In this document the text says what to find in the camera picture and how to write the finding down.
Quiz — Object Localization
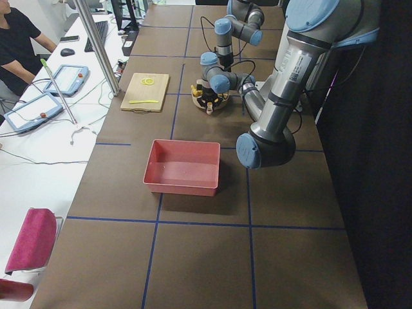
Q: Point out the black smartphone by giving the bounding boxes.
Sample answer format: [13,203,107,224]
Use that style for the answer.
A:
[60,35,80,42]

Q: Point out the far blue teach pendant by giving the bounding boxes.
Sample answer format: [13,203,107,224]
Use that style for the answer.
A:
[53,64,89,97]

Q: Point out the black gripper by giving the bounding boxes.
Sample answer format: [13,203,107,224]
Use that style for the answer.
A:
[196,80,225,108]

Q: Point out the bamboo cutting board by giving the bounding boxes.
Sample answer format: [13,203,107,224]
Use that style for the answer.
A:
[120,73,169,113]

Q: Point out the magenta cloth on stand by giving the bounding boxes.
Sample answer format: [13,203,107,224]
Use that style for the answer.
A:
[5,208,57,275]

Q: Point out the upper lemon slice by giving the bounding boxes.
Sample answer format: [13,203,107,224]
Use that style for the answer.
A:
[142,78,155,85]

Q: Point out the black keyboard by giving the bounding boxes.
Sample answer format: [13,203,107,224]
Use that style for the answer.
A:
[84,21,109,53]

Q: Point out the person in black shirt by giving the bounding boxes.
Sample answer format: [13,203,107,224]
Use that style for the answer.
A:
[1,1,57,97]

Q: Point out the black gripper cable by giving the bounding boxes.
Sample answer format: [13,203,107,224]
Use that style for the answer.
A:
[199,15,258,97]

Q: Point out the black computer mouse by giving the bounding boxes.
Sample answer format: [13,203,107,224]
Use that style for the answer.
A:
[61,48,75,57]

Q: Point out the beige plastic dustpan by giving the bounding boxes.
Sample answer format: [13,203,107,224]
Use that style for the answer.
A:
[191,84,230,115]

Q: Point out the aluminium frame post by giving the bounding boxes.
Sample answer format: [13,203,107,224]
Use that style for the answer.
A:
[73,0,120,97]

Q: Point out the blue teach pendant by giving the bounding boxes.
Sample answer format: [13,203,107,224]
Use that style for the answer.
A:
[5,93,63,133]
[53,64,89,97]

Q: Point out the near blue teach pendant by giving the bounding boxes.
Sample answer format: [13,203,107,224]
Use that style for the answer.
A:
[5,93,63,133]

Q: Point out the red object at corner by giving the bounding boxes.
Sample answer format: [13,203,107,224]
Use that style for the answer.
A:
[1,279,34,302]

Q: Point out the yellow-green plastic knife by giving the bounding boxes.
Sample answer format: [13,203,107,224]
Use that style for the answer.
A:
[128,99,159,104]

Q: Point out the pink plastic bin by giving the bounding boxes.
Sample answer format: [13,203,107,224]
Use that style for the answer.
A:
[143,139,220,196]

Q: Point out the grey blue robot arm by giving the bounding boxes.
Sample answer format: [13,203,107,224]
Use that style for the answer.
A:
[214,1,265,71]
[192,1,380,169]

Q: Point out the silver rod green tip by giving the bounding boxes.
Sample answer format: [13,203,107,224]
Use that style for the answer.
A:
[41,58,78,125]

